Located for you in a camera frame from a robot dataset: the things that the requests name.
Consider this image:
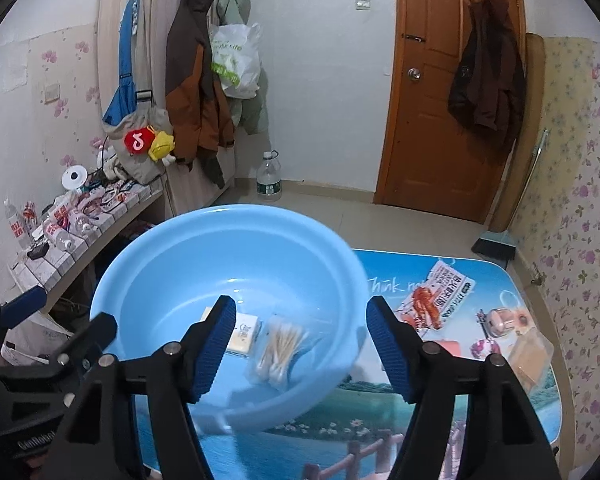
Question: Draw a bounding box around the dark brown jacket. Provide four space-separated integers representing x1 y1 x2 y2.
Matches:
447 0 526 153

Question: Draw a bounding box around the blue and grey shoulder bag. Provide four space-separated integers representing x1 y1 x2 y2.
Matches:
101 0 173 183

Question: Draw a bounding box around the large clear water bottle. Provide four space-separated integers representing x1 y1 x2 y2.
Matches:
256 150 282 203

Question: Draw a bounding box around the clear box of toothpicks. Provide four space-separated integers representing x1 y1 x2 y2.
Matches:
505 327 556 391

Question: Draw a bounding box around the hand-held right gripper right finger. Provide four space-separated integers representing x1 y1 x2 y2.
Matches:
365 296 563 480

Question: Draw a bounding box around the grey dustpan with long handle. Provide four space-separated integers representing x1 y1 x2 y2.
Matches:
472 127 551 261

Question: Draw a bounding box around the light blue plastic basin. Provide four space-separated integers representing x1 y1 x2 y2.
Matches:
89 204 372 433

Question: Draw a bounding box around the pile of snack packets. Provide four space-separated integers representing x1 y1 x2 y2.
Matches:
40 180 151 241

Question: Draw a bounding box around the red plush toy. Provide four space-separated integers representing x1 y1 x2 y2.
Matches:
124 127 157 158

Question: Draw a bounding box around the white plastic bag green print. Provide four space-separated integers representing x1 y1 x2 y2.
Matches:
210 22 263 100

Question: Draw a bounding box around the clear pack of cotton swabs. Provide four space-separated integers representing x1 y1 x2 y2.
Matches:
245 315 323 388

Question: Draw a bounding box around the scenic print desktop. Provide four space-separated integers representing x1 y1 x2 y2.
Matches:
130 247 566 480

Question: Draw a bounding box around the brown wooden door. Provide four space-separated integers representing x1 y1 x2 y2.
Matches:
375 0 526 223

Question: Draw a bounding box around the red cardboard box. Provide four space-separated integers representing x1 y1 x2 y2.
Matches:
125 220 156 241

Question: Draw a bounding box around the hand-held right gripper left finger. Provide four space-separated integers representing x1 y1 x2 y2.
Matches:
42 295 238 480

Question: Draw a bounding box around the white shopping bag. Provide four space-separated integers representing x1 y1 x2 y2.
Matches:
2 310 71 366

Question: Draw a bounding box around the snack packet with red print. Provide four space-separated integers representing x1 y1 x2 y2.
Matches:
397 260 476 333

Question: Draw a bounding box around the white and yellow box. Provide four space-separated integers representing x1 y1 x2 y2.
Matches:
200 305 261 356

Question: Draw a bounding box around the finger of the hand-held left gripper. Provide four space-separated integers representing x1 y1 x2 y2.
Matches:
0 287 48 361
0 312 118 396

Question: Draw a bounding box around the brown hooded jacket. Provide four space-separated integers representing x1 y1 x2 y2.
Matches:
165 0 238 188

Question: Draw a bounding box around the pink earbuds case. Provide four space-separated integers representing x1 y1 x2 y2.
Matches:
480 307 523 338

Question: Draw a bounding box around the small bottle red label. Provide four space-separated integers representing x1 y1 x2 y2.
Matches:
45 220 76 251
4 199 31 248

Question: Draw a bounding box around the yellow plush toy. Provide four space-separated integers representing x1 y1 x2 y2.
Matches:
149 130 177 167

